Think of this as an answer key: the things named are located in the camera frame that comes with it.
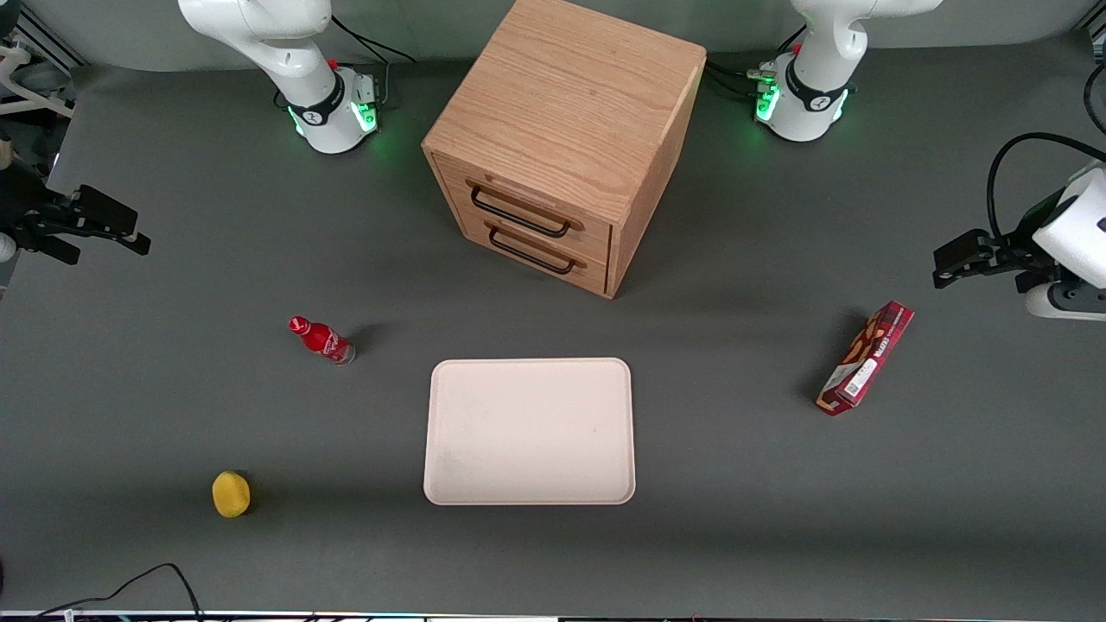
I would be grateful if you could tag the red soda bottle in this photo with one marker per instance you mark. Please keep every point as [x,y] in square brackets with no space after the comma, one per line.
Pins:
[324,341]

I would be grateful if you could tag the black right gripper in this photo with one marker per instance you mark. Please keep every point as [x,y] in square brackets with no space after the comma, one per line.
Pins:
[24,210]

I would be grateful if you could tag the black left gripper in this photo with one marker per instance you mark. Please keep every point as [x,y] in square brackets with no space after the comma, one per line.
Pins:
[1025,243]

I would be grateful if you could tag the yellow lemon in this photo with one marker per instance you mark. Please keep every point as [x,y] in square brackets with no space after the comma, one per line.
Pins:
[231,494]

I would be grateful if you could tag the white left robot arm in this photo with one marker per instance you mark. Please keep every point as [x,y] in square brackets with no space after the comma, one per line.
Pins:
[821,43]

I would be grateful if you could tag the wooden drawer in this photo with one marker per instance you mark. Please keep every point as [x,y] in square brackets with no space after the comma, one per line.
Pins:
[592,275]
[596,235]

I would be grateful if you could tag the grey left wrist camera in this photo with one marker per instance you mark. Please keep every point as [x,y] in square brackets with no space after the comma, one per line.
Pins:
[1071,302]

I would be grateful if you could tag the beige plastic tray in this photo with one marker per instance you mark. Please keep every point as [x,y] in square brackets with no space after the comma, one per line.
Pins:
[529,432]

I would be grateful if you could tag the wooden drawer cabinet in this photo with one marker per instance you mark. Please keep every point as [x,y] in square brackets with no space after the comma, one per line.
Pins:
[570,95]

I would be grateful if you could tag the aluminium frame rail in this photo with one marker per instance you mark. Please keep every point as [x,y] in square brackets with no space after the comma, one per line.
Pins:
[43,39]
[1093,33]

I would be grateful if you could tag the white tubular frame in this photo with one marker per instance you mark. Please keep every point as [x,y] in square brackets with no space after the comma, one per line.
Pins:
[34,105]

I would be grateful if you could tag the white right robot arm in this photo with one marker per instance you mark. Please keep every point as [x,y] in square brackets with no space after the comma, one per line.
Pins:
[285,52]

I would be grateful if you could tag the red cookie box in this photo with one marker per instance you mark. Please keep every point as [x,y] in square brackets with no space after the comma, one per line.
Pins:
[868,358]

